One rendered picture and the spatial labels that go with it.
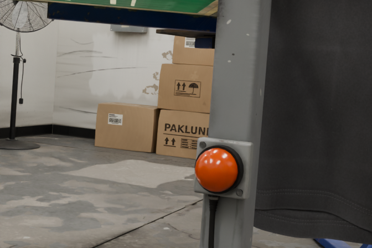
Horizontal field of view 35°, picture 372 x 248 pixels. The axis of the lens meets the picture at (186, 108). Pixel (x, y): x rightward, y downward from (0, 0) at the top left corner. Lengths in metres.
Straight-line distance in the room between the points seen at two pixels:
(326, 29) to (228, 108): 0.30
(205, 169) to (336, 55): 0.35
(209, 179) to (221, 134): 0.05
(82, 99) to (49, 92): 0.38
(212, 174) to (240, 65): 0.10
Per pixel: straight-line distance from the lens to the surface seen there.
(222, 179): 0.50
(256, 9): 0.53
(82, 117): 6.46
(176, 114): 5.41
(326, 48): 0.80
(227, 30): 0.54
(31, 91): 6.34
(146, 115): 5.55
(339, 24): 0.80
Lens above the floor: 0.73
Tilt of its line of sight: 3 degrees down
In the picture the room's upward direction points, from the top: 4 degrees clockwise
